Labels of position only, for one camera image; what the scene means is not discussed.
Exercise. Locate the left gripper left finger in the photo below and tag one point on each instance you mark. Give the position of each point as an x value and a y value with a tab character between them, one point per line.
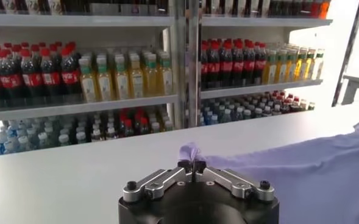
154	185

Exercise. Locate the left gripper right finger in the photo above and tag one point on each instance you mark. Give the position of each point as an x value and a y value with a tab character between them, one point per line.
237	185

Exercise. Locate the purple t-shirt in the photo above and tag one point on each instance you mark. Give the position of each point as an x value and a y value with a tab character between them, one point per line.
289	170

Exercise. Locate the grey metal shelving unit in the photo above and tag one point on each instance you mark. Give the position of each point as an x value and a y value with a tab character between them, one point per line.
258	89
75	108

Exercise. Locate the cola bottle red cap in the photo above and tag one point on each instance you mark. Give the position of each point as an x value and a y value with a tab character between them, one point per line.
11	80
248	65
237	66
214	67
32	79
50	78
260	64
226	67
204	68
70	76

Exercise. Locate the grey metal frame table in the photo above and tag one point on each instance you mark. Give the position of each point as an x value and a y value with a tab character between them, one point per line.
356	82

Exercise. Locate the dark metal frame pole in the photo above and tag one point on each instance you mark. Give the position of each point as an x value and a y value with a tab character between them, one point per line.
348	53

